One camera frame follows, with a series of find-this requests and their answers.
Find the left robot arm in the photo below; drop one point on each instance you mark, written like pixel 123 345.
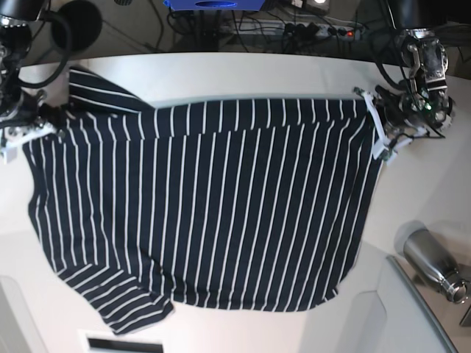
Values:
pixel 418 106

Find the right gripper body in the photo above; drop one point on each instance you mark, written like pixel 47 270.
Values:
pixel 28 114

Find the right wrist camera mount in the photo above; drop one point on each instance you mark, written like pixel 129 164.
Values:
pixel 10 144

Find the white power strip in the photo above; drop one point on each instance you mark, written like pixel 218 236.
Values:
pixel 254 26

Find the stainless steel water bottle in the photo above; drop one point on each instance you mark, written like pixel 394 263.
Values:
pixel 436 266

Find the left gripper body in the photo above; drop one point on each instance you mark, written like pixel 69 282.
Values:
pixel 397 123

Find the navy white striped t-shirt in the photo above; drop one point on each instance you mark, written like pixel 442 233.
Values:
pixel 244 204

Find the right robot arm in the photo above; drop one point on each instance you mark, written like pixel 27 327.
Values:
pixel 16 41

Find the blue box with oval hole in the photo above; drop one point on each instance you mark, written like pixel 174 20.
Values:
pixel 184 5

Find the black round stand base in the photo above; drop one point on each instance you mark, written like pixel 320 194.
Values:
pixel 85 21

